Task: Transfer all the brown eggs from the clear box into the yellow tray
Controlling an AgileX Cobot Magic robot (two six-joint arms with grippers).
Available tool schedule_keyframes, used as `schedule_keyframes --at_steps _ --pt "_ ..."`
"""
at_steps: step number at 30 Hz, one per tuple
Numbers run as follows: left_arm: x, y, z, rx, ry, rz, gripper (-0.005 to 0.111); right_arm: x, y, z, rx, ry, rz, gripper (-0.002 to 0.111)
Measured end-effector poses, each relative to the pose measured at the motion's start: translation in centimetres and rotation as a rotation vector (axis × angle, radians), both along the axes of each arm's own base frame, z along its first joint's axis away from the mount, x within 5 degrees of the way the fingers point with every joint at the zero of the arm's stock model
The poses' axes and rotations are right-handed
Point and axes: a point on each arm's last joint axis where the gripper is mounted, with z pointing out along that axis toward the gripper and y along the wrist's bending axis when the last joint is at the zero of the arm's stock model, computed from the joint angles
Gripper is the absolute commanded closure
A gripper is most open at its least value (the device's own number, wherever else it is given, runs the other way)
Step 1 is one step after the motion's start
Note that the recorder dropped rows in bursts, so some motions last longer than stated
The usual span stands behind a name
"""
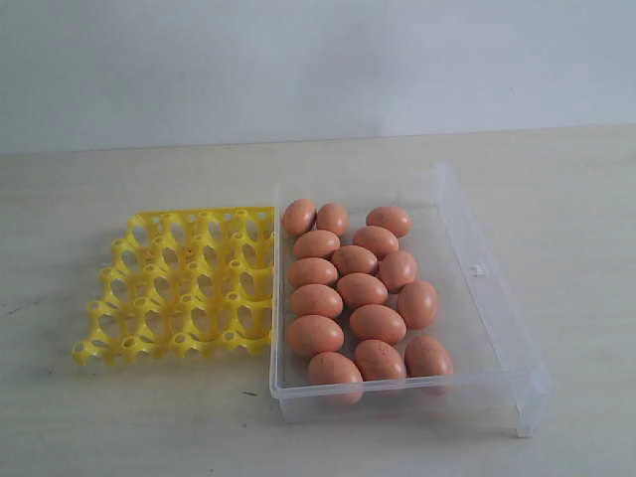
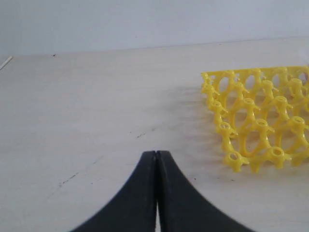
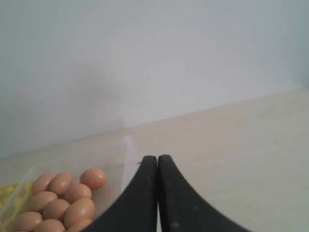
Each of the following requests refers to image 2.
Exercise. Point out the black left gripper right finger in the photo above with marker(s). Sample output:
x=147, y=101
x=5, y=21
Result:
x=182, y=208

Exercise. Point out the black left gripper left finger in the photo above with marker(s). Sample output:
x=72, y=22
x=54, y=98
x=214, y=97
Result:
x=133, y=208

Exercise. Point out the yellow plastic egg tray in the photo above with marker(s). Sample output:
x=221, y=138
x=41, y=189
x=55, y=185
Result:
x=262, y=114

